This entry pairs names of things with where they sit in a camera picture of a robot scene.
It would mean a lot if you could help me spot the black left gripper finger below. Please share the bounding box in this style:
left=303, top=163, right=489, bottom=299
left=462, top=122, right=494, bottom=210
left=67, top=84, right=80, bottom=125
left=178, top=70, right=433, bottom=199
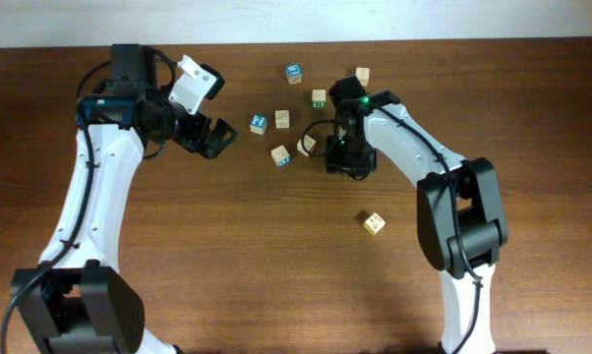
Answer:
left=201, top=64, right=225, bottom=100
left=200, top=118, right=238, bottom=159

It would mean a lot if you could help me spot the wooden block snail picture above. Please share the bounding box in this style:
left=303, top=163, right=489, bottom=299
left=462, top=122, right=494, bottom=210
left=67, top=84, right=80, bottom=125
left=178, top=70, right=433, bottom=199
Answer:
left=297, top=135, right=317, bottom=156

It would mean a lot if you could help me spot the wooden block letter H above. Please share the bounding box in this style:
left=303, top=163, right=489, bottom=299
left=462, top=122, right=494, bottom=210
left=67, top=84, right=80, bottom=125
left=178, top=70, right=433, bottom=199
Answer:
left=363, top=213, right=385, bottom=236

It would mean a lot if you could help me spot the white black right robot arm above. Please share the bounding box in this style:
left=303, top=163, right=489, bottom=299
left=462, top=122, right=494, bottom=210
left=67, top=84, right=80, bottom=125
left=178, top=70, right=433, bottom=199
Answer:
left=325, top=76, right=508, bottom=353

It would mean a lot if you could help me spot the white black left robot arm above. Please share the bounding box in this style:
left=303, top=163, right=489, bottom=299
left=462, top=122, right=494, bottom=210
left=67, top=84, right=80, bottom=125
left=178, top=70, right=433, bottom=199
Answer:
left=7, top=44, right=237, bottom=353

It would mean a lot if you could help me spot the wooden block blue number 2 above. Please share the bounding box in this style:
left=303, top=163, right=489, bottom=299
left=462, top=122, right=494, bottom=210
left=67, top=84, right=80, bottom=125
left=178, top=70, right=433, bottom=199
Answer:
left=250, top=114, right=267, bottom=135

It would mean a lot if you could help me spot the wooden block letter M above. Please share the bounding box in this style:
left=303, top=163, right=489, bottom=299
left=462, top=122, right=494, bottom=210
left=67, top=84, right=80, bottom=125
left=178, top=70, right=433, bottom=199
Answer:
left=270, top=146, right=291, bottom=167

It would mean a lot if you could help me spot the wooden block fox picture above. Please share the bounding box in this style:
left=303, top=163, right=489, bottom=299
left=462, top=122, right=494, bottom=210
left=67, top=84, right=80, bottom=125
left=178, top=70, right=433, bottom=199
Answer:
left=275, top=110, right=290, bottom=129

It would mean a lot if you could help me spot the wooden block green side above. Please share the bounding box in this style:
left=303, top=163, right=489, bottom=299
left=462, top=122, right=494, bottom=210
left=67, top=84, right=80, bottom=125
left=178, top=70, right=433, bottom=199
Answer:
left=312, top=88, right=326, bottom=109

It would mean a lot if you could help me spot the blue top wooden block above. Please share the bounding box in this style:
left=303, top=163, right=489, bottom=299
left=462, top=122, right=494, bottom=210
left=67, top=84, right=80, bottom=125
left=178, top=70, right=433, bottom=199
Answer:
left=286, top=64, right=302, bottom=85

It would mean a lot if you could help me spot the plain wooden block far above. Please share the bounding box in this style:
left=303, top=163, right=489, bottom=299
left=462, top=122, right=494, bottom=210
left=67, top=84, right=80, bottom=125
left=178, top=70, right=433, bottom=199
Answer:
left=356, top=67, right=370, bottom=87

